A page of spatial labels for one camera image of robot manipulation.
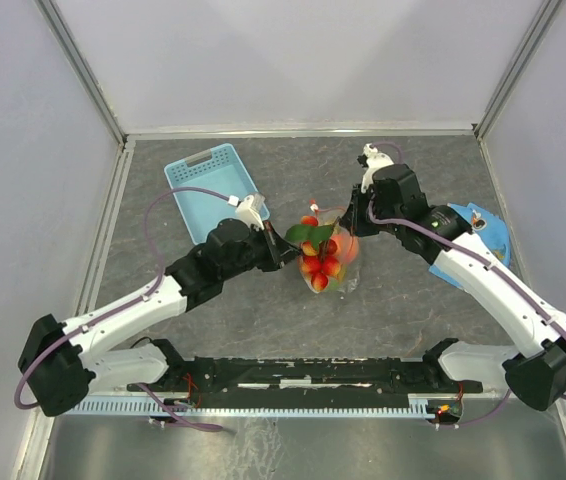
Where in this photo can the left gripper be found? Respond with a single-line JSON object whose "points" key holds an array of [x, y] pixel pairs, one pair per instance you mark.
{"points": [[279, 250]]}

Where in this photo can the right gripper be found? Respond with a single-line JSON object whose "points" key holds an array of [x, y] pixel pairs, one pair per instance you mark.
{"points": [[351, 219]]}

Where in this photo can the orange pink peach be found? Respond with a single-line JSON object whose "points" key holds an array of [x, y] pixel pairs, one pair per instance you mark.
{"points": [[348, 247]]}

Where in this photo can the red lychee cluster with leaves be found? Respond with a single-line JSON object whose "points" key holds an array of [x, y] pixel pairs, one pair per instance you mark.
{"points": [[320, 263]]}

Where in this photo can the clear zip top bag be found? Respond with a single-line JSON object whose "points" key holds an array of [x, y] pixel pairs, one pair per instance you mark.
{"points": [[351, 277]]}

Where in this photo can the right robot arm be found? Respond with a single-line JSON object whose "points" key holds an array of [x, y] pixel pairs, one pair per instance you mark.
{"points": [[389, 199]]}

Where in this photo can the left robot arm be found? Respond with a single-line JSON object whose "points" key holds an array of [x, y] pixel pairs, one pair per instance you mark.
{"points": [[64, 361]]}

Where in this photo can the light blue plastic basket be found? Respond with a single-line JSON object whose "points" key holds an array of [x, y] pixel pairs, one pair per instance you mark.
{"points": [[218, 169]]}

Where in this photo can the blue printed cloth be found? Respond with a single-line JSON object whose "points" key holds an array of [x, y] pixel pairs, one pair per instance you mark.
{"points": [[489, 227]]}

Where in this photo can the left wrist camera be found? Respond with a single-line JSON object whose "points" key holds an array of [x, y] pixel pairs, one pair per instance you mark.
{"points": [[248, 209]]}

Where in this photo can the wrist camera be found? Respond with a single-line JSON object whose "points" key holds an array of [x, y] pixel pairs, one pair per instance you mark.
{"points": [[248, 209], [372, 160]]}

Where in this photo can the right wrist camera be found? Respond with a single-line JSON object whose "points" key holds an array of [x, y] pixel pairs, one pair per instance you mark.
{"points": [[372, 160]]}

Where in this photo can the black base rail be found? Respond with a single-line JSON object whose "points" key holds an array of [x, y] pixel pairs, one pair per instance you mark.
{"points": [[306, 383]]}

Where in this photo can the light blue cable duct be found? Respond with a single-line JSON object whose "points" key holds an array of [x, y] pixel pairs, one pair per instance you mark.
{"points": [[144, 406]]}

